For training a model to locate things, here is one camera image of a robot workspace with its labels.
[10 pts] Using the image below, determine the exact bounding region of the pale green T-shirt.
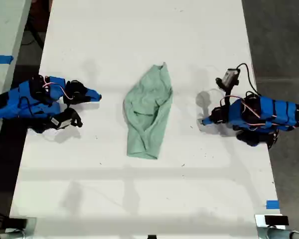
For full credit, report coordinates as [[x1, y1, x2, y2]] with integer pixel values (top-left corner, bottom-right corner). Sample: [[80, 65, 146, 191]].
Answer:
[[123, 61, 174, 160]]

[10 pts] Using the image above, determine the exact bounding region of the short blue tape strip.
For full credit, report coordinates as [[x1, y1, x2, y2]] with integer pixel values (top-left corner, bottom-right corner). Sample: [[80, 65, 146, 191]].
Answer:
[[266, 199, 280, 210]]

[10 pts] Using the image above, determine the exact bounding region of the small black box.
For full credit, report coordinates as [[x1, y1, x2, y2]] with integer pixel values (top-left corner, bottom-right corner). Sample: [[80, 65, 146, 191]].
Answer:
[[264, 215, 290, 226], [7, 217, 28, 229]]

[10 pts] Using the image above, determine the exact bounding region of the arm red white wire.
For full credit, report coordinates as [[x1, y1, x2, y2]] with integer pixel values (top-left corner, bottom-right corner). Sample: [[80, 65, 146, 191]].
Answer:
[[219, 95, 267, 126], [43, 76, 74, 106]]

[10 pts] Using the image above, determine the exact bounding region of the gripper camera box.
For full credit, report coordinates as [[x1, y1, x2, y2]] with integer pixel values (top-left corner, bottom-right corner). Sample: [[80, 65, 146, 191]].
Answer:
[[215, 68, 241, 88], [49, 117, 73, 130]]

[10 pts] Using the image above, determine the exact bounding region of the camera black cable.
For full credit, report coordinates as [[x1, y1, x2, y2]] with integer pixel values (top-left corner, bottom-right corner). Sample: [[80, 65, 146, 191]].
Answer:
[[235, 62, 262, 97]]

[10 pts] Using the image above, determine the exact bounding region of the black floor cable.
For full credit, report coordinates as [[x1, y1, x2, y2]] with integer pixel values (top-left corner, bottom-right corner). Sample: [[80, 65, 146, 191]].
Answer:
[[23, 21, 45, 52]]

